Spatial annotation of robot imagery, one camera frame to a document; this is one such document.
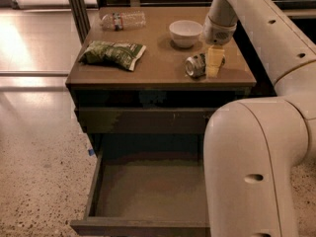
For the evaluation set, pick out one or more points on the closed top drawer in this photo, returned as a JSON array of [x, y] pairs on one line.
[[143, 121]]

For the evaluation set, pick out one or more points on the open middle drawer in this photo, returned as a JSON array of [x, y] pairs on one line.
[[146, 185]]

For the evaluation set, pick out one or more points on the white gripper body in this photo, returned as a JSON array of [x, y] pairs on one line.
[[217, 34]]

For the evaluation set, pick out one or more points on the brown wooden drawer cabinet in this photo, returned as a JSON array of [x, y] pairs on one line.
[[159, 80]]

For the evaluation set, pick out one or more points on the white ceramic bowl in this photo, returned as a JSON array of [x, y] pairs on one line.
[[185, 33]]

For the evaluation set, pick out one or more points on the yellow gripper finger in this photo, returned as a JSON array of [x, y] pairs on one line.
[[215, 58]]

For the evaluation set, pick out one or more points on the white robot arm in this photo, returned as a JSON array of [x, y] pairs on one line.
[[251, 145]]

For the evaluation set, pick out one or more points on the blue tape piece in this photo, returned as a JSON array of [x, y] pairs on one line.
[[91, 152]]

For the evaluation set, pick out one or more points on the silver green 7up can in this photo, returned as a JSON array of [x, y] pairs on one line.
[[199, 65]]

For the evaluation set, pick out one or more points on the green chip bag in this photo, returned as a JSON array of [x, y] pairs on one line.
[[123, 54]]

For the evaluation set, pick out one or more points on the clear plastic water bottle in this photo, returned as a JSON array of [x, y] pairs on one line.
[[123, 21]]

